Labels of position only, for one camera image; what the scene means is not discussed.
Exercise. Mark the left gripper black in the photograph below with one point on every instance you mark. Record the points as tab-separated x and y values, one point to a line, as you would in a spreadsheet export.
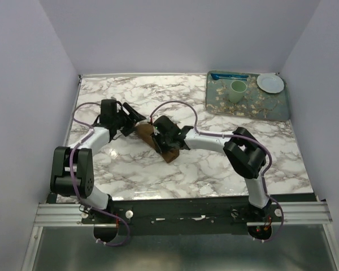
131	123

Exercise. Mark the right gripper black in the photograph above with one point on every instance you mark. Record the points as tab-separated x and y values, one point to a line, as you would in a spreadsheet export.
162	149

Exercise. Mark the brown cloth napkin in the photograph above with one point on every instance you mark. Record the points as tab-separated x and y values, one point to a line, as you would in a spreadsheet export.
146	132

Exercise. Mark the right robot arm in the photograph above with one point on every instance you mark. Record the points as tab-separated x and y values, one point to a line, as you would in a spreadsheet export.
245	154

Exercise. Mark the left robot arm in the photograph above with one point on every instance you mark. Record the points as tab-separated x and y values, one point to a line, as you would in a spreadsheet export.
72	172

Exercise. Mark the blue plastic utensil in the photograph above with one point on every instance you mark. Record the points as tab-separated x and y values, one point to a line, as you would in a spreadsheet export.
217	76

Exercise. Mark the light green cup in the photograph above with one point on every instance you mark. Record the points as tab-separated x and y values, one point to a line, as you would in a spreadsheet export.
237	91

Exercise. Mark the floral blue serving tray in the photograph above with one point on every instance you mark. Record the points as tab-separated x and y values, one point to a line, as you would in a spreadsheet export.
255	103

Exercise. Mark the small white plate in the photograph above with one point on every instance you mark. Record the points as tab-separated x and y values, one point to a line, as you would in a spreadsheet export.
270	83

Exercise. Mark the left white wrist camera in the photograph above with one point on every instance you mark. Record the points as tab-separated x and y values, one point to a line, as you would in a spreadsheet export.
119	107

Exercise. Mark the black mounting base rail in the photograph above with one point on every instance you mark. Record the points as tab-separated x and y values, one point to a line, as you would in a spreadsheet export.
191	216

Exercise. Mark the aluminium extrusion frame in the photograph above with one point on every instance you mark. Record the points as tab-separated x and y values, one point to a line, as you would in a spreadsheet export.
69	215

